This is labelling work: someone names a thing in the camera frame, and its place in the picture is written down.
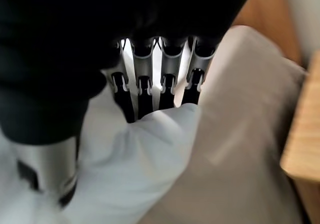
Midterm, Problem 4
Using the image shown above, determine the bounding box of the beige bed sheet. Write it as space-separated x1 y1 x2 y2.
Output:
139 25 308 224

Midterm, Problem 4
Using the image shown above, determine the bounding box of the wooden headboard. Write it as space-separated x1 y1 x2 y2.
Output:
231 0 307 67

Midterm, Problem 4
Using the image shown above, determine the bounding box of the wooden bedside table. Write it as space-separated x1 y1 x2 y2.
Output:
279 50 320 224

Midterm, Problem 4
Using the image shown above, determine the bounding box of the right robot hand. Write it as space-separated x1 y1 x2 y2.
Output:
0 0 258 208

